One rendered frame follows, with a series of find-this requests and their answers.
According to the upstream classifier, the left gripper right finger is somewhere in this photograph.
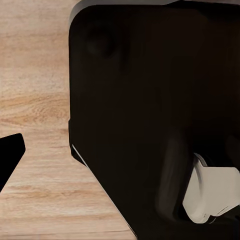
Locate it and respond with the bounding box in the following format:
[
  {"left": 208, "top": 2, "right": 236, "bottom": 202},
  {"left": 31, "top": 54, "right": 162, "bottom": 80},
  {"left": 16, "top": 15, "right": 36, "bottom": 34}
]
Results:
[{"left": 224, "top": 133, "right": 240, "bottom": 172}]

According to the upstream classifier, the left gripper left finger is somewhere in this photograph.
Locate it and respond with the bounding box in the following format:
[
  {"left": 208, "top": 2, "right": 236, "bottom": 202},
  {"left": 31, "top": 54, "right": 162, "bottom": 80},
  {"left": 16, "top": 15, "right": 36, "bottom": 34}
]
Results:
[{"left": 0, "top": 133, "right": 26, "bottom": 192}]

